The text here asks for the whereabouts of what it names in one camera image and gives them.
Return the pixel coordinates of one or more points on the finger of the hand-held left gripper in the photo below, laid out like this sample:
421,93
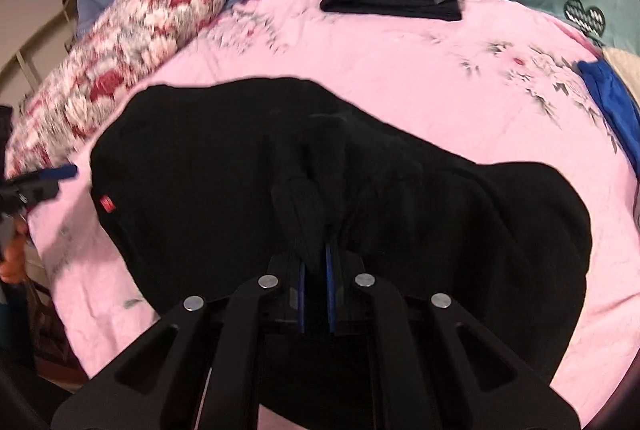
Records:
52,173

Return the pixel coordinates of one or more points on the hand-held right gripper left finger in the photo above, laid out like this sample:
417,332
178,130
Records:
300,297

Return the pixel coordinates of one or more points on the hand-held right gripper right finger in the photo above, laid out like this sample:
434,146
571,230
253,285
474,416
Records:
330,297

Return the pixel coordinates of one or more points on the black pants with smiley print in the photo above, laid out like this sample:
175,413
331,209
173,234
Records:
200,185

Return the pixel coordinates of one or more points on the folded black pants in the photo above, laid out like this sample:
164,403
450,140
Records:
390,5

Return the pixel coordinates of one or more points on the person's left hand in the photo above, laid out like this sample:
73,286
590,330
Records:
11,262

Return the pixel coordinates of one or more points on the red floral bolster pillow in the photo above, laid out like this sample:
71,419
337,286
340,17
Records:
125,55

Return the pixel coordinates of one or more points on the pink floral bedsheet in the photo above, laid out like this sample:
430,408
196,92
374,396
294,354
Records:
400,75

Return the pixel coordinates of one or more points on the grey garment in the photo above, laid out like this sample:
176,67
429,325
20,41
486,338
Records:
636,205

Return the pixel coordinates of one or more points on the bright blue garment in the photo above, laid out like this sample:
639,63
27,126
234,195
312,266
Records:
615,105

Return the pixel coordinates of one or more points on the cream textured cloth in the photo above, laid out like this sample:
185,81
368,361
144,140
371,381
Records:
625,65

